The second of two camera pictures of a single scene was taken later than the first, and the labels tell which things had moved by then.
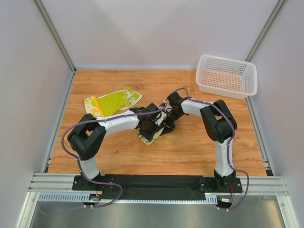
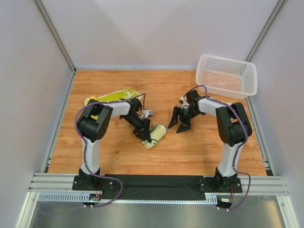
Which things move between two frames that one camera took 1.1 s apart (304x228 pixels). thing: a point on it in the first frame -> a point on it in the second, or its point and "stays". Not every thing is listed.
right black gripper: [170, 121] -> [183, 116]
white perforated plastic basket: [226, 77] stays
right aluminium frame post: [265, 29] stays
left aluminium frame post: [55, 33] stays
